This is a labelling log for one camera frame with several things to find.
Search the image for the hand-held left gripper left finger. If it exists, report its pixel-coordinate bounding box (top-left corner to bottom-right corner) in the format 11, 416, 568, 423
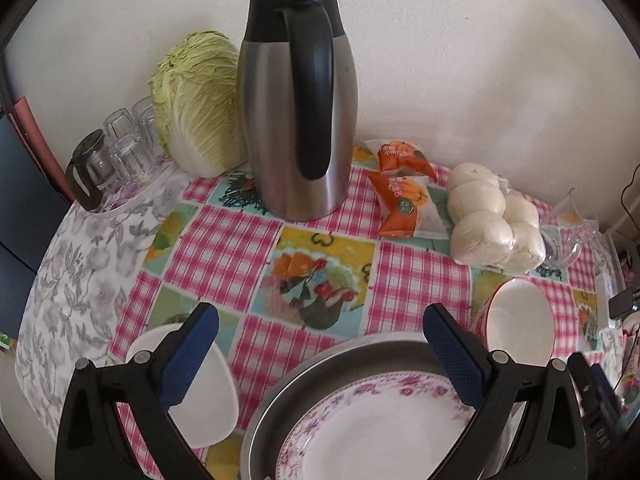
54, 302, 221, 480

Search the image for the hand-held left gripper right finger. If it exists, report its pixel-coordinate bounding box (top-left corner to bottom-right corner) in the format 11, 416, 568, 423
424, 302, 588, 480

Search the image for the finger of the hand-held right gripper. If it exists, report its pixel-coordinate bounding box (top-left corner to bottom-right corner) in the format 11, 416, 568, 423
590, 364, 626, 431
567, 352, 601, 421

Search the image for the plain white bowl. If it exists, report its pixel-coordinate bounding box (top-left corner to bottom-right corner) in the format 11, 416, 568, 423
125, 324, 239, 449

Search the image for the white bowl strawberry print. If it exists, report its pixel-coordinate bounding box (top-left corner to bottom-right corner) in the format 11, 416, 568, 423
472, 277, 557, 376

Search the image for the stainless steel basin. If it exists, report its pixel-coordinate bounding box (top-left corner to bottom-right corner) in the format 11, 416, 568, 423
240, 332, 516, 480

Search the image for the round plate pink floral rim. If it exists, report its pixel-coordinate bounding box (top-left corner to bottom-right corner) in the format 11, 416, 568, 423
274, 371, 501, 480

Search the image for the black charger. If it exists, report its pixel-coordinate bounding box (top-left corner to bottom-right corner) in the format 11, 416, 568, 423
607, 287, 640, 318

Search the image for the white power strip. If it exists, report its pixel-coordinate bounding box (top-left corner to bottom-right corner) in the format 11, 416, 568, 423
595, 260, 626, 321

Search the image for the bag of steamed buns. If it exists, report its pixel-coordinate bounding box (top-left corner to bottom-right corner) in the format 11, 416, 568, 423
446, 161, 547, 276

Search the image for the pink checked tablecloth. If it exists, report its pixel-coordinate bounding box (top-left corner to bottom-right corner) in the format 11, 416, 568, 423
107, 145, 626, 480

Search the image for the grey floral cloth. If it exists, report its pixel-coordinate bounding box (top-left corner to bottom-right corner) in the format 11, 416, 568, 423
15, 157, 193, 443

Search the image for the clear glass mug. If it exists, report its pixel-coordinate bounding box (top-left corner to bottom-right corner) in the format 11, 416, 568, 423
539, 187, 601, 270

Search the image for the orange snack packet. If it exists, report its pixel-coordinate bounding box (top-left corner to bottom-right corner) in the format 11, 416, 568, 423
367, 139, 438, 183
370, 172, 448, 239

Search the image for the dark cabinet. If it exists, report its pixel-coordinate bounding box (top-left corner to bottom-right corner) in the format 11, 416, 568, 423
0, 110, 66, 341

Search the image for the clear drinking glass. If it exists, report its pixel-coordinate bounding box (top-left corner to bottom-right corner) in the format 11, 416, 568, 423
131, 96, 162, 158
109, 132, 157, 183
103, 108, 137, 143

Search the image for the glass teapot dark lid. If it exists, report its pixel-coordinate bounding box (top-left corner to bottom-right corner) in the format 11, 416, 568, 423
66, 129, 121, 212

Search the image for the stainless steel thermos jug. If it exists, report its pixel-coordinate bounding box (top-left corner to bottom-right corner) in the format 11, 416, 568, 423
236, 0, 360, 222

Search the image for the napa cabbage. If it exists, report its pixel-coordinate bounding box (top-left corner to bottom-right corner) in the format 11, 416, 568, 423
150, 30, 248, 178

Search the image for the pink board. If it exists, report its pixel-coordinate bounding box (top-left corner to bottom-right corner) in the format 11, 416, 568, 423
12, 95, 76, 206

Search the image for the black cable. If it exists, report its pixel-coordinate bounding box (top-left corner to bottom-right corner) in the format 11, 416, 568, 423
619, 162, 640, 213

